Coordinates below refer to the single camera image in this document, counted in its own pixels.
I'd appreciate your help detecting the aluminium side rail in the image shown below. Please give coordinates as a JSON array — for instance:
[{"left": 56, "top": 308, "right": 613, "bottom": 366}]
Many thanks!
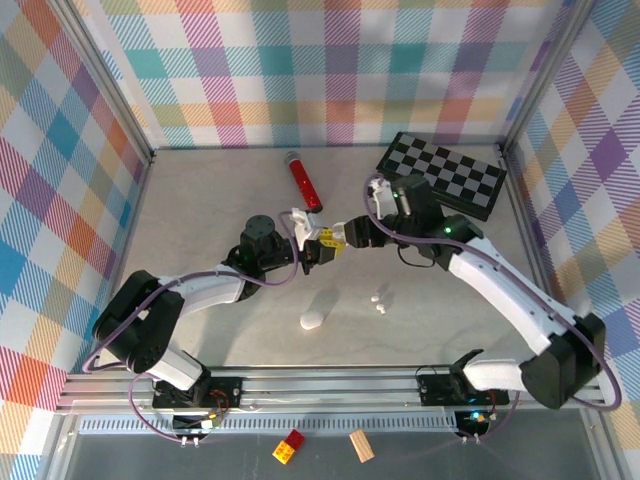
[
  {"left": 87, "top": 149, "right": 157, "bottom": 376},
  {"left": 497, "top": 144, "right": 574, "bottom": 326}
]

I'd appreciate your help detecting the black folding chessboard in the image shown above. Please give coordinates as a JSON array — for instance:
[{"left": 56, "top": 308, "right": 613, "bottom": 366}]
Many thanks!
[{"left": 374, "top": 131, "right": 508, "bottom": 222}]

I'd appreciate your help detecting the black controller board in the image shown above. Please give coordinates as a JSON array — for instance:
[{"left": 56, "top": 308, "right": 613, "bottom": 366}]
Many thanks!
[
  {"left": 452, "top": 407, "right": 499, "bottom": 446},
  {"left": 172, "top": 407, "right": 226, "bottom": 449}
]

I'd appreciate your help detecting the aluminium frame post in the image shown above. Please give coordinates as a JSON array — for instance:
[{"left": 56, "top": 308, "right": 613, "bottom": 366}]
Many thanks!
[
  {"left": 499, "top": 0, "right": 599, "bottom": 156},
  {"left": 47, "top": 0, "right": 157, "bottom": 164}
]

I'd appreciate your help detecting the red glitter microphone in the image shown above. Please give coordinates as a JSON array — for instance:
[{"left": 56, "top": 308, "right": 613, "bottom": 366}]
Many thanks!
[{"left": 283, "top": 151, "right": 324, "bottom": 212}]

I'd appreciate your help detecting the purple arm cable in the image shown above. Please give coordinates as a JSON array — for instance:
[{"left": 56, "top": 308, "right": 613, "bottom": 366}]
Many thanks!
[
  {"left": 363, "top": 172, "right": 624, "bottom": 446},
  {"left": 82, "top": 209, "right": 304, "bottom": 445}
]

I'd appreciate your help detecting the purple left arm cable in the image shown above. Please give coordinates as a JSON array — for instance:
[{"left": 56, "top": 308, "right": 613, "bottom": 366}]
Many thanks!
[{"left": 82, "top": 209, "right": 304, "bottom": 445}]

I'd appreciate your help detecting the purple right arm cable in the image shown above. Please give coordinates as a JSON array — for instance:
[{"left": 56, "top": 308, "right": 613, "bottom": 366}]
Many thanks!
[{"left": 363, "top": 172, "right": 624, "bottom": 446}]

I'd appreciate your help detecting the slotted grey cable duct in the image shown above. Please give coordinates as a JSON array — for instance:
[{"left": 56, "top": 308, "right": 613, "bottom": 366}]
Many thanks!
[{"left": 78, "top": 412, "right": 469, "bottom": 435}]

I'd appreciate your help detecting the yellow toy brick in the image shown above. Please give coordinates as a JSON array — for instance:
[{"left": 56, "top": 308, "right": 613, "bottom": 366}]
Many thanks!
[{"left": 271, "top": 438, "right": 297, "bottom": 465}]

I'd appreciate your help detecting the light wooden block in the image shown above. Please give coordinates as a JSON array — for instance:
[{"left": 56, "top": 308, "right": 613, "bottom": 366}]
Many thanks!
[{"left": 348, "top": 428, "right": 376, "bottom": 464}]

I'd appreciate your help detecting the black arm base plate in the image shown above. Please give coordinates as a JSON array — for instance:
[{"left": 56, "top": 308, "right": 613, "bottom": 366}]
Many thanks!
[
  {"left": 152, "top": 377, "right": 244, "bottom": 409},
  {"left": 417, "top": 369, "right": 511, "bottom": 407}
]

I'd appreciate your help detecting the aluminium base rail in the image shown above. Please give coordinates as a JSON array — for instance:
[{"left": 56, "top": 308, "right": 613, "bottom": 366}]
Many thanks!
[{"left": 55, "top": 364, "right": 619, "bottom": 416}]

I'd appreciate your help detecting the thin black wire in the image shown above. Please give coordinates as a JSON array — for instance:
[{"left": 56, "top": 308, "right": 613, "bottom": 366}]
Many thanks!
[{"left": 397, "top": 243, "right": 437, "bottom": 270}]

